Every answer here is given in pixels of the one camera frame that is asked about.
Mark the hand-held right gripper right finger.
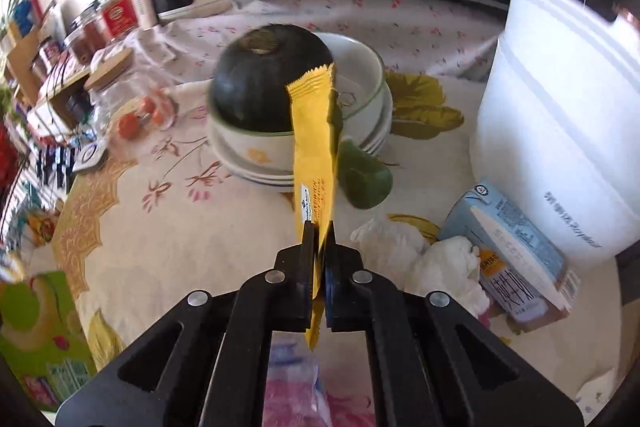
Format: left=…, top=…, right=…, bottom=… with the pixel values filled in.
left=322, top=239, right=585, bottom=427

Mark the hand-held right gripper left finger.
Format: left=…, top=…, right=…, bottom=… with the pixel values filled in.
left=55, top=221, right=321, bottom=427

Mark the yellow snack wrapper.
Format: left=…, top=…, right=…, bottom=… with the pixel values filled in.
left=286, top=62, right=342, bottom=350

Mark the blue milk carton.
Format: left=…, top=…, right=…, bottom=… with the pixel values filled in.
left=439, top=179, right=581, bottom=323

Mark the crumpled white tissue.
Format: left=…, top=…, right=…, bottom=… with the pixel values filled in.
left=404, top=237, right=492, bottom=319
left=350, top=218, right=427, bottom=280

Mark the white plate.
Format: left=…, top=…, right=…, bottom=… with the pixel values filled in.
left=222, top=97, right=393, bottom=194
left=214, top=79, right=393, bottom=182

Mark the pink plastic bag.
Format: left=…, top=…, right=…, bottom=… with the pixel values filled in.
left=262, top=341, right=377, bottom=427

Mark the green fruit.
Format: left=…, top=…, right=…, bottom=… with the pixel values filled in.
left=337, top=139, right=393, bottom=210

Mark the floral tablecloth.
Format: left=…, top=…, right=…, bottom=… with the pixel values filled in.
left=50, top=0, right=622, bottom=427

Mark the dark green pumpkin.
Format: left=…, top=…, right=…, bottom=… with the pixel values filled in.
left=207, top=24, right=335, bottom=132

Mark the white oval bowl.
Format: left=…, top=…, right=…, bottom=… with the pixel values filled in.
left=207, top=32, right=388, bottom=172

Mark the small orange fruit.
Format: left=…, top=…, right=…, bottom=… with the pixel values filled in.
left=145, top=91, right=174, bottom=126
left=117, top=113, right=142, bottom=140

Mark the white round gadget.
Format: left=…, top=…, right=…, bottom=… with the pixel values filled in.
left=72, top=142, right=109, bottom=174

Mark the glass jar with wooden lid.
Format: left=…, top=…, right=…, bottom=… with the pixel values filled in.
left=84, top=47, right=177, bottom=142

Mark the green printed box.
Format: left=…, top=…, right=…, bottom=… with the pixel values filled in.
left=0, top=271, right=99, bottom=413

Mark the white kitchen appliance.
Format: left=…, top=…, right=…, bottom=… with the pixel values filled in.
left=470, top=0, right=640, bottom=265

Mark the red tin can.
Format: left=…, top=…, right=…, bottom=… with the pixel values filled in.
left=100, top=0, right=139, bottom=40

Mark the glass jar with brown contents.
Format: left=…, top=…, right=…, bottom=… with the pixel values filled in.
left=65, top=9, right=109, bottom=64

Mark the wooden rack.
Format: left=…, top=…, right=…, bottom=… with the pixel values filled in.
left=4, top=2, right=92, bottom=110

